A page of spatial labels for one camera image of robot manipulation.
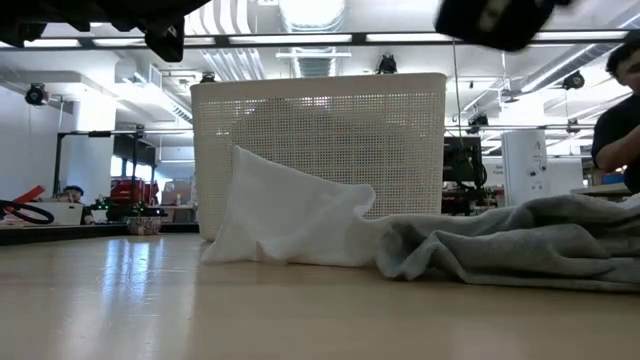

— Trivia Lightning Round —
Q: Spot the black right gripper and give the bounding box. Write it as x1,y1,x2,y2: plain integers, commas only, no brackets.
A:
433,0,557,53

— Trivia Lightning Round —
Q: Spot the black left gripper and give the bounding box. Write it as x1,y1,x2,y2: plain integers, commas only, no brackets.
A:
99,0,213,64

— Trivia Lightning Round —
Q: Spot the large white cloth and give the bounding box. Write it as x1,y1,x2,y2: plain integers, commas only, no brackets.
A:
199,145,378,268

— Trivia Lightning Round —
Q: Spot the black monitor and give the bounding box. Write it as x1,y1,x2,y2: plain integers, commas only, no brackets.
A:
442,136,485,185

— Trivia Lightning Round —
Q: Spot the white cylindrical pillar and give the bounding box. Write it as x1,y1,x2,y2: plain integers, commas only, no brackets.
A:
501,129,550,208

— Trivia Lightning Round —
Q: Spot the person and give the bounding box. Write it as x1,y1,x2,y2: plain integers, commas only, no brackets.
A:
590,40,640,196
53,184,97,226

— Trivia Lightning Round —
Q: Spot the white perforated laundry basket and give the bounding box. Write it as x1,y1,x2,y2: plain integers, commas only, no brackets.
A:
189,72,448,243

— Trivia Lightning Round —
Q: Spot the dark equipment bench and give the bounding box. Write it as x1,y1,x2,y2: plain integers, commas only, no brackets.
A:
441,182,501,216

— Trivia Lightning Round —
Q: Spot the red tool chest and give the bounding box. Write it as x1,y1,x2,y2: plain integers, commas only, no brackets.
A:
109,177,161,207

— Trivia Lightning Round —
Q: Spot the wooden workbench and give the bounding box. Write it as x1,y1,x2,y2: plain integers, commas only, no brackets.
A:
569,182,634,198

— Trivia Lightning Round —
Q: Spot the grey garment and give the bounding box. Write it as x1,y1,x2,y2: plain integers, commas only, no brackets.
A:
373,191,640,294

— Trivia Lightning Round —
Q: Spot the small round silvery object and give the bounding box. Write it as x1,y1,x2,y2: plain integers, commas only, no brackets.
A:
124,214,164,237

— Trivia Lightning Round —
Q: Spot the white box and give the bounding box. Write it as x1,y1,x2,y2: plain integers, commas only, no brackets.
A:
27,201,85,226

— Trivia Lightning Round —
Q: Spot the red flat bar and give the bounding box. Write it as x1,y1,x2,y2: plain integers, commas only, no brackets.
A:
10,184,47,205

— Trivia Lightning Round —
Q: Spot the thin hanging black cable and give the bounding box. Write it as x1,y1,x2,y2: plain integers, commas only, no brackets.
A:
451,39,466,141

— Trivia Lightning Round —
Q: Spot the silver ventilation duct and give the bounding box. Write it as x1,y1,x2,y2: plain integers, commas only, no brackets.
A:
277,0,347,80

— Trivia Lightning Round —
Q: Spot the black metal stand frame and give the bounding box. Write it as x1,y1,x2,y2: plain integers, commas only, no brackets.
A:
52,127,147,201

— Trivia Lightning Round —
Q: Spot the black ring cable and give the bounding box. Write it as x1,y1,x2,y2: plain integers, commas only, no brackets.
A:
0,199,55,225

